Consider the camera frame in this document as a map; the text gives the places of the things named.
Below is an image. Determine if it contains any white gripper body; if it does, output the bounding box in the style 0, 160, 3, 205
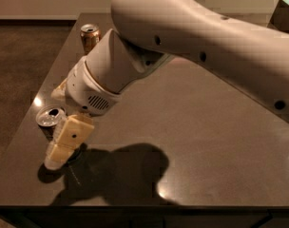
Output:
65, 57, 120, 116

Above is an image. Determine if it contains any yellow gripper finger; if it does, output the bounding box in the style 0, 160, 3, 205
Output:
51, 80, 67, 102
44, 114, 94, 170

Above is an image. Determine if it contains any silver blue redbull can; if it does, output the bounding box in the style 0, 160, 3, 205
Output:
36, 105, 67, 142

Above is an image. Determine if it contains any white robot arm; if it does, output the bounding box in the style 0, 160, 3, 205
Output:
44, 0, 289, 170

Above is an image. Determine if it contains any orange soda can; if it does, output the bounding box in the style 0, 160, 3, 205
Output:
80, 24, 101, 54

